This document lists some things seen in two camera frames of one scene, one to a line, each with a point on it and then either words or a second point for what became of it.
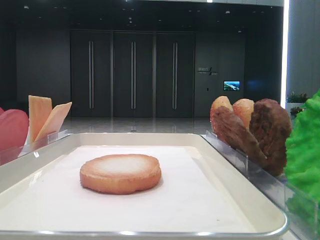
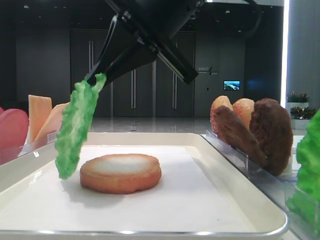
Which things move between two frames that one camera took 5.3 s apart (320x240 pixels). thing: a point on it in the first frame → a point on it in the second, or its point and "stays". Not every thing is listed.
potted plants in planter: [295, 103] stays
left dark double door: [91, 73] stays
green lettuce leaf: [302, 172] → [72, 131]
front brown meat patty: [230, 127] stays
